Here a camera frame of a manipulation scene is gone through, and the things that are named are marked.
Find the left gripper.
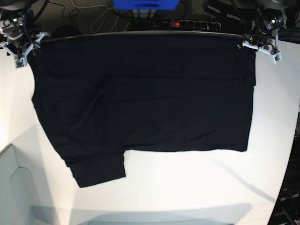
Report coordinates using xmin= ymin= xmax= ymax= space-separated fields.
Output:
xmin=237 ymin=20 xmax=286 ymax=58

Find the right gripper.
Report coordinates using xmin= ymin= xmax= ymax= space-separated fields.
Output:
xmin=0 ymin=17 xmax=50 ymax=61

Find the black T-shirt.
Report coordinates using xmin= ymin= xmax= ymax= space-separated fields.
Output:
xmin=28 ymin=34 xmax=256 ymax=188

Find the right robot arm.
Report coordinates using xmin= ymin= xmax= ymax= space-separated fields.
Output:
xmin=0 ymin=0 xmax=49 ymax=68

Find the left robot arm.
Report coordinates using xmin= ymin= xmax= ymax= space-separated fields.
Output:
xmin=238 ymin=0 xmax=297 ymax=64

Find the black power strip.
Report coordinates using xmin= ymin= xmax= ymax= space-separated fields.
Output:
xmin=156 ymin=20 xmax=222 ymax=32

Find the blue plastic bin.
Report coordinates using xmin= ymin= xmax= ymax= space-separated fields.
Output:
xmin=113 ymin=0 xmax=180 ymax=10

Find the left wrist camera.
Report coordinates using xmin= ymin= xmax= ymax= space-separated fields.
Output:
xmin=271 ymin=52 xmax=282 ymax=65

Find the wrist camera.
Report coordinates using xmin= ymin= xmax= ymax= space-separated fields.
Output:
xmin=271 ymin=52 xmax=282 ymax=65
xmin=15 ymin=58 xmax=28 ymax=69

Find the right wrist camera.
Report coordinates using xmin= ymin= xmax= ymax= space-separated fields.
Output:
xmin=15 ymin=58 xmax=28 ymax=69

